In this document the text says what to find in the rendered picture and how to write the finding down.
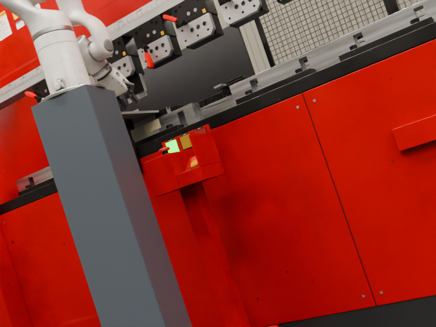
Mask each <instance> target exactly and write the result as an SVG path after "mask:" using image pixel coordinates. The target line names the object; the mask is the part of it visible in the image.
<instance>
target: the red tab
mask: <svg viewBox="0 0 436 327"><path fill-rule="evenodd" d="M392 132H393V135H394V138H395V141H396V144H397V146H398V150H399V151H404V150H406V149H410V148H412V147H416V146H419V145H422V144H425V143H428V142H431V141H435V140H436V115H433V116H431V117H427V118H425V119H421V120H419V121H415V122H413V123H410V124H408V125H404V126H402V127H398V128H395V129H392Z"/></svg>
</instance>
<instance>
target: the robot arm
mask: <svg viewBox="0 0 436 327"><path fill-rule="evenodd" d="M45 1H48V0H0V4H1V5H3V6H4V7H5V8H6V9H7V10H9V11H11V12H12V13H13V14H15V15H16V16H17V17H19V18H20V19H21V20H23V21H24V23H25V24H26V26H27V27H28V29H29V31H30V35H31V37H32V40H33V43H34V46H35V49H36V52H37V55H38V58H39V61H40V65H41V67H42V71H43V74H44V77H45V80H46V83H47V86H48V88H49V93H50V95H48V96H47V97H45V98H43V99H42V100H41V102H40V103H42V102H44V101H47V100H49V99H52V98H53V97H56V96H58V95H61V94H63V93H65V92H68V91H71V90H73V89H75V88H78V87H80V86H83V85H85V84H87V85H90V86H96V87H99V88H104V89H107V90H113V91H115V95H116V97H117V101H118V103H119V106H120V107H122V109H124V110H126V107H127V104H126V103H125V101H124V100H122V99H120V98H119V95H121V94H123V93H125V94H127V95H128V96H130V99H131V100H132V102H133V103H134V104H137V103H138V101H139V99H138V98H137V97H136V96H135V95H134V85H135V84H134V83H131V82H129V81H128V80H127V79H126V78H125V77H124V76H123V75H122V74H121V73H120V72H119V71H118V70H117V69H115V68H114V67H113V68H111V63H108V61H107V60H106V59H107V58H109V57H110V56H112V54H113V52H114V48H113V44H112V41H111V38H110V35H109V33H108V31H107V29H106V27H105V25H104V24H103V22H102V21H101V20H99V19H98V18H96V17H94V16H92V15H90V14H88V13H87V12H86V11H85V10H84V7H83V4H82V1H81V0H56V3H57V5H58V8H59V10H48V9H41V8H36V7H35V6H36V5H37V4H39V3H42V2H45ZM81 25H82V26H85V27H86V28H87V29H88V30H89V32H90V34H91V36H92V38H93V42H91V41H89V39H88V38H87V37H86V36H85V35H81V36H79V37H78V38H76V36H75V32H74V30H73V27H77V26H81ZM88 73H89V74H90V75H91V76H92V77H93V78H94V79H95V80H96V82H97V83H91V81H90V78H89V75H88ZM128 86H130V88H129V87H128ZM128 91H129V92H128Z"/></svg>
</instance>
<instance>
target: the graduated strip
mask: <svg viewBox="0 0 436 327"><path fill-rule="evenodd" d="M167 1H168V0H153V1H151V2H150V3H147V4H146V5H144V6H142V7H141V8H139V9H137V10H135V11H134V12H132V13H130V14H129V15H127V16H125V17H123V18H122V19H120V20H118V21H116V22H115V23H113V24H111V25H110V26H108V27H106V29H107V31H108V33H109V34H111V33H113V32H114V31H116V30H117V29H120V28H121V27H123V26H125V25H126V24H128V23H130V22H131V21H134V20H135V19H137V18H139V17H140V16H142V15H144V14H146V13H148V12H150V11H151V10H153V9H155V8H156V7H158V6H160V5H162V4H164V3H165V2H167ZM88 39H89V41H91V42H93V38H92V36H90V37H89V38H88ZM42 72H43V71H42V67H41V66H39V67H37V68H36V69H33V70H32V71H30V72H28V73H27V74H25V75H23V76H22V77H20V78H18V79H16V80H15V81H13V82H11V83H10V84H7V85H6V86H4V87H3V88H1V89H0V96H2V95H4V94H5V93H7V92H9V91H10V90H13V89H14V88H16V87H18V86H19V85H21V84H23V83H24V82H26V81H28V80H30V79H32V78H33V77H35V76H37V75H39V74H40V73H42Z"/></svg>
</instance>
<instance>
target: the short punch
mask: <svg viewBox="0 0 436 327"><path fill-rule="evenodd" d="M127 80H128V81H129V82H131V83H134V84H135V85H134V95H135V96H136V97H137V98H138V99H140V98H142V97H144V96H147V92H146V91H147V89H146V86H145V83H144V80H143V77H142V74H140V73H139V74H137V75H135V76H133V77H131V78H129V79H127ZM125 97H126V99H128V103H129V104H130V103H133V102H132V100H131V99H130V96H128V95H127V94H125Z"/></svg>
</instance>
